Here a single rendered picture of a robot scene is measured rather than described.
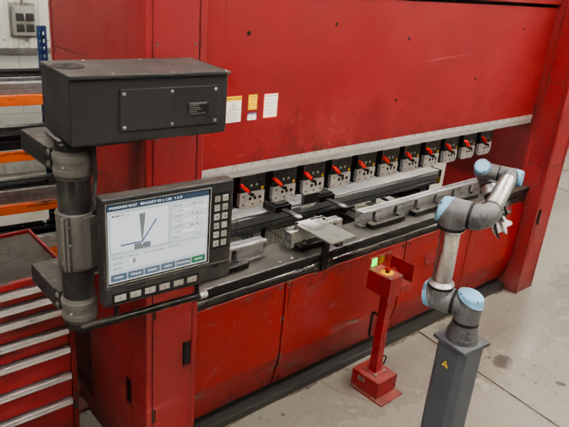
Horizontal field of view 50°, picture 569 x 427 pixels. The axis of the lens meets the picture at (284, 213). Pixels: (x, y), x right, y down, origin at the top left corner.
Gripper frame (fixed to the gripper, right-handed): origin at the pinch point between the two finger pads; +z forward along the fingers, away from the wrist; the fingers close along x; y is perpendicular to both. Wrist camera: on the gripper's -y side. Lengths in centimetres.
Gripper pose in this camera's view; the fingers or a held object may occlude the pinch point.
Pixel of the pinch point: (500, 234)
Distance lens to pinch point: 298.3
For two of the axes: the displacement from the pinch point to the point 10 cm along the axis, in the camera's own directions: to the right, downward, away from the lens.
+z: 1.9, 9.1, -3.6
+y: 9.6, -0.9, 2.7
